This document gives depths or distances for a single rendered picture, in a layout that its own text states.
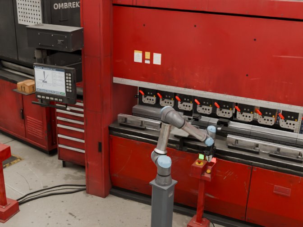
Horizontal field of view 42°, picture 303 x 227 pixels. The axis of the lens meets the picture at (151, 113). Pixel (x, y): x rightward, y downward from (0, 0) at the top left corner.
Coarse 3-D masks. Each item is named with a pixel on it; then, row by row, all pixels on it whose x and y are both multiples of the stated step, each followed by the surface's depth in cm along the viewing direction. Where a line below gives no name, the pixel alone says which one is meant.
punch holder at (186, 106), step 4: (180, 96) 400; (184, 96) 399; (188, 96) 397; (192, 96) 395; (184, 100) 400; (188, 100) 398; (192, 100) 397; (180, 104) 403; (184, 104) 401; (188, 104) 399; (192, 104) 398; (180, 108) 404; (184, 108) 402; (188, 108) 401; (192, 108) 400
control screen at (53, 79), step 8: (40, 72) 389; (48, 72) 386; (56, 72) 382; (40, 80) 393; (48, 80) 389; (56, 80) 385; (40, 88) 396; (48, 88) 392; (56, 88) 389; (64, 88) 385
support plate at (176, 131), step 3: (174, 129) 400; (177, 129) 400; (180, 129) 400; (171, 132) 392; (174, 132) 393; (177, 132) 393; (180, 132) 393; (183, 132) 393; (186, 132) 394; (177, 135) 389; (180, 135) 387; (183, 135) 387; (186, 135) 388
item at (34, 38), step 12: (36, 24) 393; (48, 24) 396; (36, 36) 380; (48, 36) 375; (60, 36) 370; (72, 36) 369; (36, 48) 396; (48, 48) 380; (60, 48) 375; (72, 48) 372
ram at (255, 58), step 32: (128, 32) 401; (160, 32) 387; (192, 32) 374; (224, 32) 362; (256, 32) 351; (288, 32) 340; (128, 64) 413; (192, 64) 385; (224, 64) 372; (256, 64) 360; (288, 64) 349; (256, 96) 369; (288, 96) 358
